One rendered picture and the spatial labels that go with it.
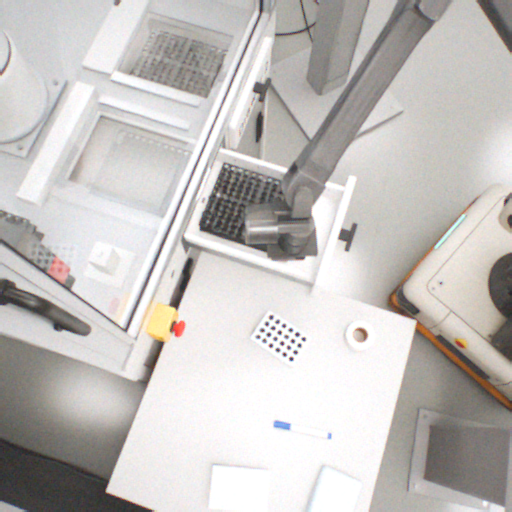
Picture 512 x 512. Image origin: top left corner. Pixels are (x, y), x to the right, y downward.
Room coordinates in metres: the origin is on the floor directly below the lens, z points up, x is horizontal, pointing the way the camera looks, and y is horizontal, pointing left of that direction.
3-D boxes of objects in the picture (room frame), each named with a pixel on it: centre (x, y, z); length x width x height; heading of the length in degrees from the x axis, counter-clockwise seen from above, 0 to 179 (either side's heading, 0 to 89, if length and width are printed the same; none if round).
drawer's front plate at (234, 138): (0.82, 0.04, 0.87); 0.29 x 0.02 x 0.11; 164
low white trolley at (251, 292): (0.04, -0.05, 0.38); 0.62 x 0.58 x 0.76; 164
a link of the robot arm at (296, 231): (0.35, -0.07, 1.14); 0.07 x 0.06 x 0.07; 96
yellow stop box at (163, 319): (0.20, 0.20, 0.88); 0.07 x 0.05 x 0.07; 164
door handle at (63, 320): (0.10, 0.23, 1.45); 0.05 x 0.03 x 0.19; 74
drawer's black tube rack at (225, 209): (0.49, 0.01, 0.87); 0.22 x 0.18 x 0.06; 74
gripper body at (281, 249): (0.35, -0.07, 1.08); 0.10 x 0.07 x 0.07; 96
